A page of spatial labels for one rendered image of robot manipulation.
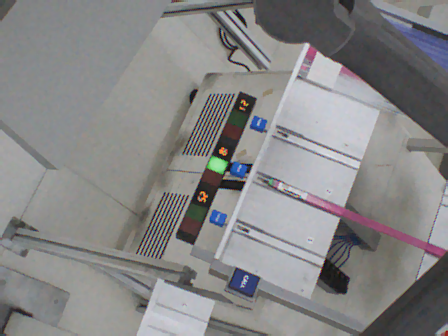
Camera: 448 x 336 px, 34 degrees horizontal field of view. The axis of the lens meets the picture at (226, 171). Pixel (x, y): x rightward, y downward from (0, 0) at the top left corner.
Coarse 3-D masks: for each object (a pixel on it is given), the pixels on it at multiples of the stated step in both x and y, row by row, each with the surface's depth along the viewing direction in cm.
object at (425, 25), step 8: (376, 0) 161; (376, 8) 161; (384, 8) 160; (392, 8) 160; (400, 8) 160; (392, 16) 161; (400, 16) 160; (408, 16) 160; (416, 16) 160; (416, 24) 160; (424, 24) 160; (432, 24) 160; (440, 24) 160; (424, 32) 162; (432, 32) 161; (440, 32) 160
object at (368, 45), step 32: (256, 0) 67; (288, 0) 66; (320, 0) 66; (352, 0) 70; (288, 32) 68; (320, 32) 67; (352, 32) 67; (384, 32) 70; (352, 64) 71; (384, 64) 71; (416, 64) 71; (384, 96) 73; (416, 96) 73
